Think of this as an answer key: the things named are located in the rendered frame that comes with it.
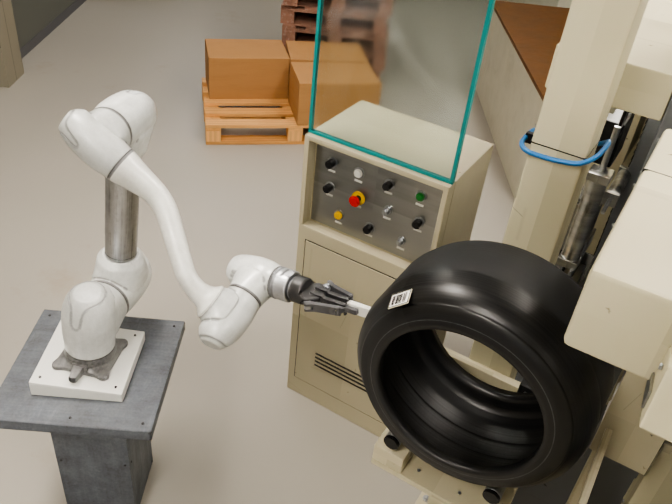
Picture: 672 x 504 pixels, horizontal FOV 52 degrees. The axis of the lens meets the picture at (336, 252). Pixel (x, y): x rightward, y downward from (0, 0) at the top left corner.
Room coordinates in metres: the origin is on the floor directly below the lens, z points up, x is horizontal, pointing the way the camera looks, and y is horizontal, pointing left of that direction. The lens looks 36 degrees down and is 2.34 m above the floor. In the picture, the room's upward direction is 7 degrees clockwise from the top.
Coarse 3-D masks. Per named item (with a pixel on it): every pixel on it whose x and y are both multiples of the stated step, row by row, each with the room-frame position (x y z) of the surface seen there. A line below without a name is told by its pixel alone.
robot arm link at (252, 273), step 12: (228, 264) 1.50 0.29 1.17; (240, 264) 1.48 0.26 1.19; (252, 264) 1.47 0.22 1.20; (264, 264) 1.47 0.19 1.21; (276, 264) 1.48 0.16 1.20; (228, 276) 1.47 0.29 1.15; (240, 276) 1.43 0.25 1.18; (252, 276) 1.43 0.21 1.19; (264, 276) 1.43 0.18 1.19; (252, 288) 1.40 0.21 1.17; (264, 288) 1.42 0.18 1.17; (264, 300) 1.41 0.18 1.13
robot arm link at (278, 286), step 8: (280, 272) 1.44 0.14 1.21; (288, 272) 1.44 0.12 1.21; (296, 272) 1.45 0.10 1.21; (272, 280) 1.42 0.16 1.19; (280, 280) 1.41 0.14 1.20; (288, 280) 1.41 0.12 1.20; (272, 288) 1.41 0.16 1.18; (280, 288) 1.40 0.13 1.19; (288, 288) 1.40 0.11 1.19; (272, 296) 1.41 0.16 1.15; (280, 296) 1.39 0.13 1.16
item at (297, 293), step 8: (296, 280) 1.41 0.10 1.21; (304, 280) 1.41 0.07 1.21; (312, 280) 1.44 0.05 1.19; (296, 288) 1.39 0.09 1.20; (304, 288) 1.40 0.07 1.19; (312, 288) 1.41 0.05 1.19; (288, 296) 1.39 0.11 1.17; (296, 296) 1.38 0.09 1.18; (304, 296) 1.37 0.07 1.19; (312, 296) 1.37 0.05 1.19
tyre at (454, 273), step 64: (448, 256) 1.29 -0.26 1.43; (512, 256) 1.26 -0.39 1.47; (384, 320) 1.17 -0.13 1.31; (448, 320) 1.10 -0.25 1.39; (512, 320) 1.07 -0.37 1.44; (384, 384) 1.18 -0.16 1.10; (448, 384) 1.35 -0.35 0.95; (576, 384) 1.00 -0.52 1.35; (448, 448) 1.16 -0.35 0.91; (512, 448) 1.16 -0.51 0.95; (576, 448) 0.97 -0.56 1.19
